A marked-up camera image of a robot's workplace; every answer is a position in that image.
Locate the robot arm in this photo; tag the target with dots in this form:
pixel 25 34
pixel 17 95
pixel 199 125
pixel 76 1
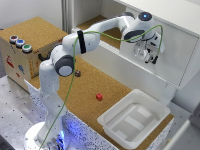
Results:
pixel 50 83

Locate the green button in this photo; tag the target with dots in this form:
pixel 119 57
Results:
pixel 27 48

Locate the white plastic box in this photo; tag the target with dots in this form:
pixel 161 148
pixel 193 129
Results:
pixel 135 120

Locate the purple block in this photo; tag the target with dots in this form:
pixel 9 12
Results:
pixel 77 73

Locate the blue button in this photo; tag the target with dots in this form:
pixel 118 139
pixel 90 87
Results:
pixel 20 42

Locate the white sliding door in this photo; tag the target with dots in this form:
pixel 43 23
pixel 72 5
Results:
pixel 175 55

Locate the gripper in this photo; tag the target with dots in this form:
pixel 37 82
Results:
pixel 142 49

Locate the wooden drawer box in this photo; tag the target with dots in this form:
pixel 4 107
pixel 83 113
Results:
pixel 33 33

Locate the pink block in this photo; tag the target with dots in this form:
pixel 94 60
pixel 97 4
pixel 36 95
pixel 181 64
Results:
pixel 99 97

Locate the white cabinet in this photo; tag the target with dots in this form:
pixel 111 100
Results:
pixel 110 71

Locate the red button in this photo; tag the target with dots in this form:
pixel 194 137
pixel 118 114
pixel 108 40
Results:
pixel 14 39

